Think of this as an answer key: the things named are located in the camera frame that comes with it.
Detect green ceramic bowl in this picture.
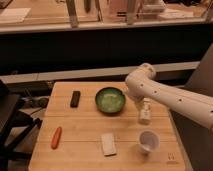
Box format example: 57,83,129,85
95,87,126,115

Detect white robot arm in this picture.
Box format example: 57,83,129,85
125,63,213,131

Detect black rectangular block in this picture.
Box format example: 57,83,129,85
70,91,81,108

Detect small white bottle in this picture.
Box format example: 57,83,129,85
139,98,151,124

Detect white folded cloth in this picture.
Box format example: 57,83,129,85
101,133,117,156

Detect orange carrot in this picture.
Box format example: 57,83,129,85
51,127,62,149

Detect black chair frame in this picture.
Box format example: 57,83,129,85
0,79,42,171

